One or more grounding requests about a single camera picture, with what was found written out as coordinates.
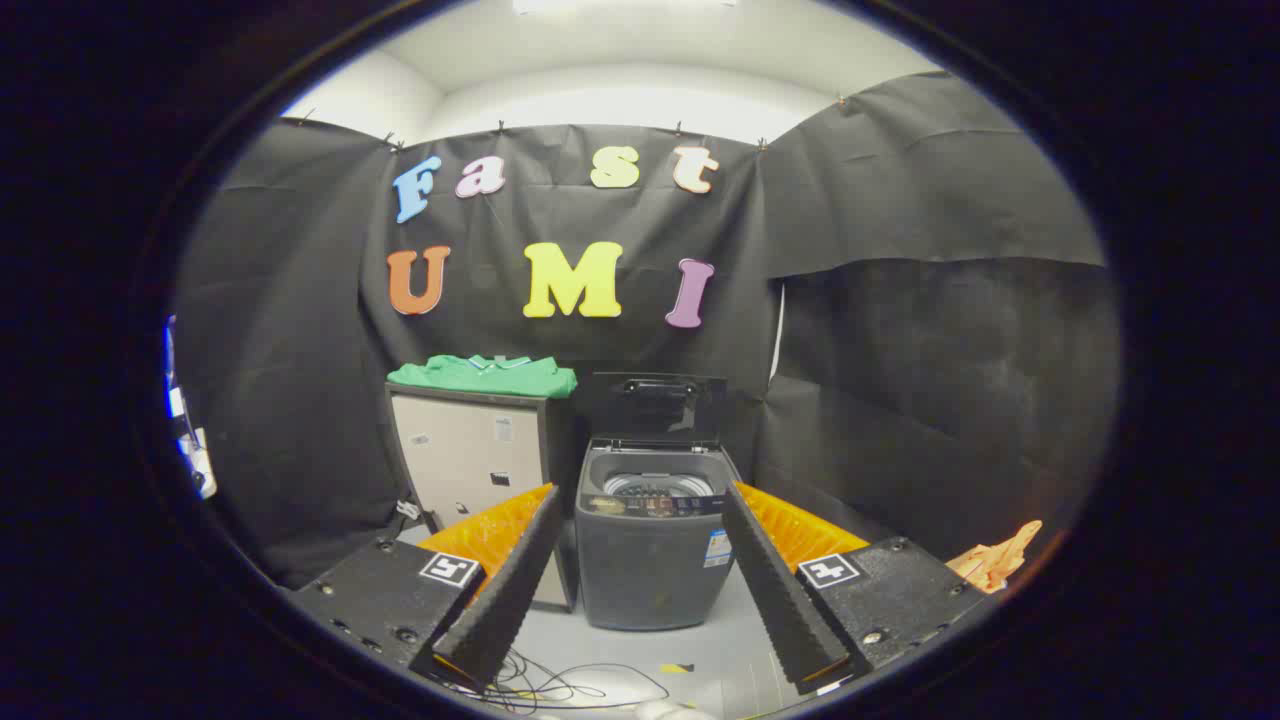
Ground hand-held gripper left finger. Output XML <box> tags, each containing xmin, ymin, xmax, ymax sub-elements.
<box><xmin>290</xmin><ymin>483</ymin><xmax>568</xmax><ymax>693</ymax></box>

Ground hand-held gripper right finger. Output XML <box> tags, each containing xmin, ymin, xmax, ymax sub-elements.
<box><xmin>720</xmin><ymin>481</ymin><xmax>992</xmax><ymax>696</ymax></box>

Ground grey washing machine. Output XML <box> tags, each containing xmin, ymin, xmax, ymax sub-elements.
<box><xmin>574</xmin><ymin>437</ymin><xmax>744</xmax><ymax>632</ymax></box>

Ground green polo shirt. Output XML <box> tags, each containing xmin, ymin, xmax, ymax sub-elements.
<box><xmin>387</xmin><ymin>354</ymin><xmax>579</xmax><ymax>400</ymax></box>

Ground grey cabinet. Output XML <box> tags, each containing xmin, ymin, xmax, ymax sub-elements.
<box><xmin>385</xmin><ymin>383</ymin><xmax>581</xmax><ymax>613</ymax></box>

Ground orange crumpled item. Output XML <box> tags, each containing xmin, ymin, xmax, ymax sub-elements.
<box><xmin>944</xmin><ymin>519</ymin><xmax>1044</xmax><ymax>595</ymax></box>

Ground blue white object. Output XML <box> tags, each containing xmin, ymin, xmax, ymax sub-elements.
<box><xmin>163</xmin><ymin>314</ymin><xmax>219</xmax><ymax>501</ymax></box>

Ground black floor cables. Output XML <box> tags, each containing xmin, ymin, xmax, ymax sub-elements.
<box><xmin>440</xmin><ymin>646</ymin><xmax>671</xmax><ymax>714</ymax></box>

